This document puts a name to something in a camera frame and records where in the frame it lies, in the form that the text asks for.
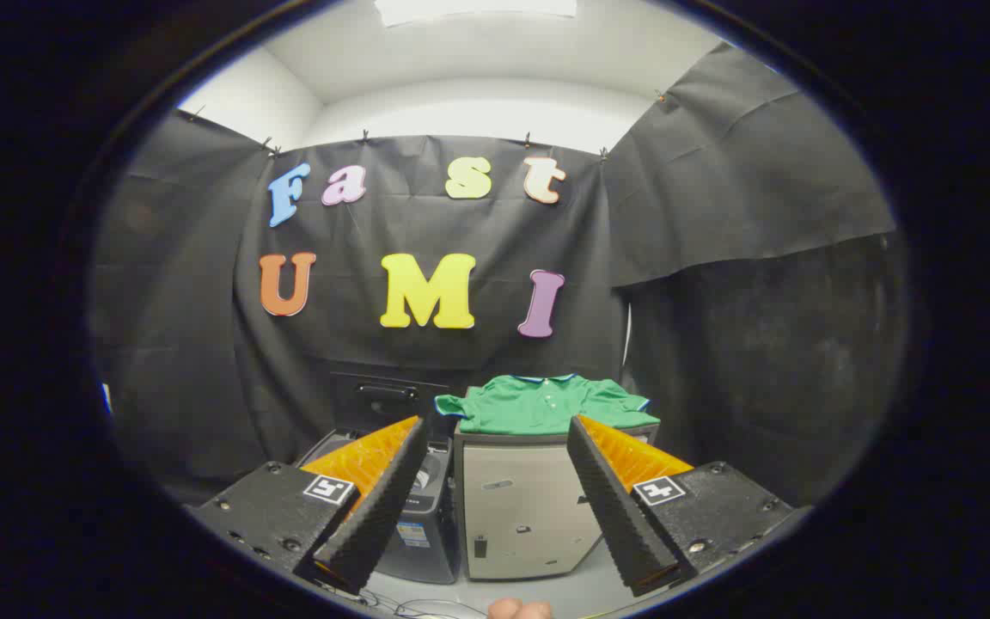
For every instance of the ceiling light panel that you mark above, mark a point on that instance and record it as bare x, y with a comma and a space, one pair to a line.
473, 9

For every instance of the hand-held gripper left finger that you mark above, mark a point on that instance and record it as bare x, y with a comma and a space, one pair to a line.
375, 516

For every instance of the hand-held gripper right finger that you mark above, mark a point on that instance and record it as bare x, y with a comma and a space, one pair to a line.
611, 507

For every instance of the black backdrop cloth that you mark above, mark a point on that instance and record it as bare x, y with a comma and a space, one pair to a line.
478, 232

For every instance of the grey cabinet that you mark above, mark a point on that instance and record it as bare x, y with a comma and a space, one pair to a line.
521, 503

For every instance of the green polo shirt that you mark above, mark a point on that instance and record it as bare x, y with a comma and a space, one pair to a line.
538, 406

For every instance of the dark grey washing machine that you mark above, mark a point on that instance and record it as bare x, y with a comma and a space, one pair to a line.
428, 537

